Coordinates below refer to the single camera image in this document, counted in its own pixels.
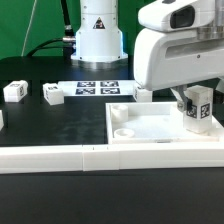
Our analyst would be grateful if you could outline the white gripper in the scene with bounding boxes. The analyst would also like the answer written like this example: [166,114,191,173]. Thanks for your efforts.
[134,29,224,112]

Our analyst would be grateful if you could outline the white square tabletop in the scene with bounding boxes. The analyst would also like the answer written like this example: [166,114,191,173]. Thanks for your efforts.
[105,102,224,144]

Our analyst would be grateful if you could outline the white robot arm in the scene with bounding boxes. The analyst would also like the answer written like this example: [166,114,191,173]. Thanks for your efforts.
[71,0,224,110]

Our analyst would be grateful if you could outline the white obstacle fence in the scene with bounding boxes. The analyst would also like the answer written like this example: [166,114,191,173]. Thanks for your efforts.
[0,142,224,174]

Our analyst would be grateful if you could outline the white block left edge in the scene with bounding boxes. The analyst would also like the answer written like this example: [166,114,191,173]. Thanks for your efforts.
[0,110,4,131]

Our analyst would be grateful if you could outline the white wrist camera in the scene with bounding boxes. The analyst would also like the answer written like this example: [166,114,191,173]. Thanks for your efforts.
[138,0,206,32]

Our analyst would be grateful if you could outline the white marker base plate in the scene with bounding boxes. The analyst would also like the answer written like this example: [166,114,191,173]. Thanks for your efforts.
[58,80,134,96]

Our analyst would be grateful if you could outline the black cables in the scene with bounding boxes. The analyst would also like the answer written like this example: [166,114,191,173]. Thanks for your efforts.
[26,0,76,58]

